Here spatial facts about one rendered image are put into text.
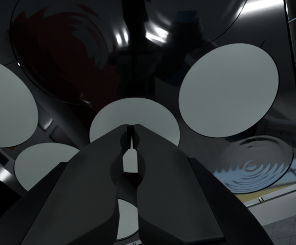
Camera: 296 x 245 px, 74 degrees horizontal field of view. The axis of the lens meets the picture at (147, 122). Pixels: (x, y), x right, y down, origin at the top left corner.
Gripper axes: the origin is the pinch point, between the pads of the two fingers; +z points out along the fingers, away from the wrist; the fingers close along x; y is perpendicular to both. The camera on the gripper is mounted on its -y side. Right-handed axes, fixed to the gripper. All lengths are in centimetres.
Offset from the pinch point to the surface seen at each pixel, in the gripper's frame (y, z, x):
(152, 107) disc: 1.9, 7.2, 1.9
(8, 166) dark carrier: 9.0, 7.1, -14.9
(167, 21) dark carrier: -5.9, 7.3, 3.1
